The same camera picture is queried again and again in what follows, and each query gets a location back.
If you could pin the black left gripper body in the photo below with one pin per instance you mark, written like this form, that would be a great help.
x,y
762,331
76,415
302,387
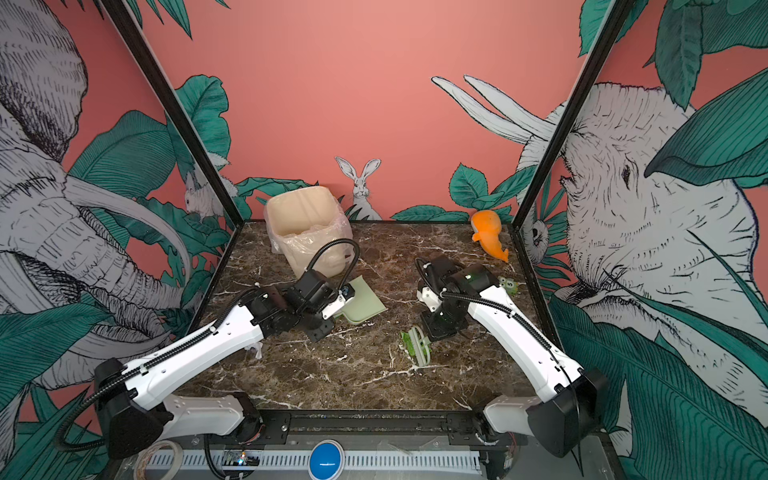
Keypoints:
x,y
317,325

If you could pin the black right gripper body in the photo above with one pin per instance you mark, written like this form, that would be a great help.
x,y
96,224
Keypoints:
x,y
443,322

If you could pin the pale green dustpan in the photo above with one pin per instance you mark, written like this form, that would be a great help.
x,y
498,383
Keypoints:
x,y
364,305

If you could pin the pale green hand brush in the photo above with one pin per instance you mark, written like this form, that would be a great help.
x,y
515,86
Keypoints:
x,y
426,349

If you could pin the cream plastic trash bin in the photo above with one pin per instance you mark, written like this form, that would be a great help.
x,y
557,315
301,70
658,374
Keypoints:
x,y
302,221

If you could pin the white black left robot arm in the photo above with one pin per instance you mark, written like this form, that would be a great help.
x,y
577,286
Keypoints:
x,y
134,404

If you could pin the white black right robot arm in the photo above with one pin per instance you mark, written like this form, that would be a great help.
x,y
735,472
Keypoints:
x,y
568,401

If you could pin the small green frog toy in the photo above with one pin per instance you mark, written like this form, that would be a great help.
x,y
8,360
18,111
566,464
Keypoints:
x,y
510,286

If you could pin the orange carrot plush toy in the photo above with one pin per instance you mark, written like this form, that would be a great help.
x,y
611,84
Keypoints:
x,y
487,227

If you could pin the white crumpled paper scrap left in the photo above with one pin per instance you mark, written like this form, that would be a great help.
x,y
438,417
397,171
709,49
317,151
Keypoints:
x,y
257,349

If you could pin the green paper scrap front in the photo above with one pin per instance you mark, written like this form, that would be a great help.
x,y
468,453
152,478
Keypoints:
x,y
412,340

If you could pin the blue round button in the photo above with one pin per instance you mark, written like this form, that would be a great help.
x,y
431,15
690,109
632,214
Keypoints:
x,y
327,461

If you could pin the black front mounting rail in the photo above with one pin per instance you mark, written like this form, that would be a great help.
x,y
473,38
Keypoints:
x,y
360,423

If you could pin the white slotted cable duct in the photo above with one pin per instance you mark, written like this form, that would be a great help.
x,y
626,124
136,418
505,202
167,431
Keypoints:
x,y
465,462

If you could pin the right black frame post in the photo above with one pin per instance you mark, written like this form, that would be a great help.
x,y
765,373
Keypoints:
x,y
608,33

